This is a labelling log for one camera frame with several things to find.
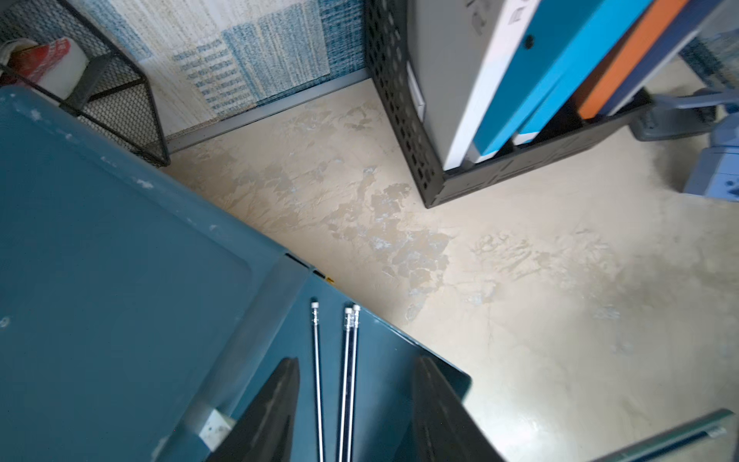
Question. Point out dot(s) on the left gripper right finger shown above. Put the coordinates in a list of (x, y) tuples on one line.
[(443, 429)]

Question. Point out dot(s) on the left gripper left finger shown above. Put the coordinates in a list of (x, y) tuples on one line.
[(265, 431)]

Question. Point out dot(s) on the teal drawer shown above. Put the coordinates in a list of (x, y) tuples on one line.
[(383, 396)]

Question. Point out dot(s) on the teal drawer cabinet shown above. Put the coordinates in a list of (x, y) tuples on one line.
[(131, 308)]

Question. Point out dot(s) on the dark pencil pair angled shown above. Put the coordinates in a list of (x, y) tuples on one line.
[(708, 427)]

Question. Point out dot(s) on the blue white stapler device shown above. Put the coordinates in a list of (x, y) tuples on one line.
[(700, 136)]

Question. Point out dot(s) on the black mesh file organizer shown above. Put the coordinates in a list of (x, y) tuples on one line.
[(479, 92)]

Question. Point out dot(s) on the orange folder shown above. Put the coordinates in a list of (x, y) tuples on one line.
[(612, 71)]

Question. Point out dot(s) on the teal folder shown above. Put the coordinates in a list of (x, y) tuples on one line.
[(563, 43)]

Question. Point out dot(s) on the red book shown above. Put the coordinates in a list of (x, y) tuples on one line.
[(39, 63)]

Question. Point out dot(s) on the black wire shelf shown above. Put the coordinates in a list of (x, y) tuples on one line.
[(113, 96)]

